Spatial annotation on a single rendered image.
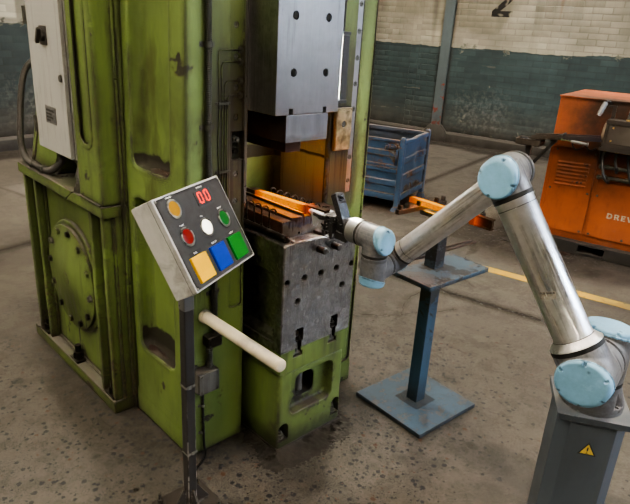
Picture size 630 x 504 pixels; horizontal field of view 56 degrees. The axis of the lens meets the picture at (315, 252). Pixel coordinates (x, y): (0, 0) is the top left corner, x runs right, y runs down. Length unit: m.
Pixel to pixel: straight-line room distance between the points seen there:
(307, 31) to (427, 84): 8.06
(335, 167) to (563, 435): 1.31
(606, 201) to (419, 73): 5.48
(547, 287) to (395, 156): 4.15
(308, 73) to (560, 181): 3.54
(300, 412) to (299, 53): 1.43
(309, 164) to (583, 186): 3.20
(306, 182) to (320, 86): 0.54
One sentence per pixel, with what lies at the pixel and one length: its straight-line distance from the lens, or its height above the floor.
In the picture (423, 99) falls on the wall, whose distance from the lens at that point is 10.16.
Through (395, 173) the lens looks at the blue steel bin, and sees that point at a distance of 5.81.
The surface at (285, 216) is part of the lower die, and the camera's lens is 2.22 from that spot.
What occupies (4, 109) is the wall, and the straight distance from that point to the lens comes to 8.23.
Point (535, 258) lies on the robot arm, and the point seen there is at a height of 1.09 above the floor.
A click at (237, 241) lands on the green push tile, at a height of 1.02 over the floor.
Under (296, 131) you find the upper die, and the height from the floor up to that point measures 1.31.
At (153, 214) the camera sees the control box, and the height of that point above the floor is 1.16.
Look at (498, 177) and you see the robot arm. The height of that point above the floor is 1.30.
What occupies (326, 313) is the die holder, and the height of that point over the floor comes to 0.57.
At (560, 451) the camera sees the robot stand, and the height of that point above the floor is 0.45.
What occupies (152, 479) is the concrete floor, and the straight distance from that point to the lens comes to 2.52.
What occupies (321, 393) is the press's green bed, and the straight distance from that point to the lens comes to 2.68.
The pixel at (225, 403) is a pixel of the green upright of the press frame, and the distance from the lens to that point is 2.55.
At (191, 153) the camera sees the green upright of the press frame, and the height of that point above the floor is 1.24.
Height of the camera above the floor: 1.66
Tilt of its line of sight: 21 degrees down
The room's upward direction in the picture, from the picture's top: 3 degrees clockwise
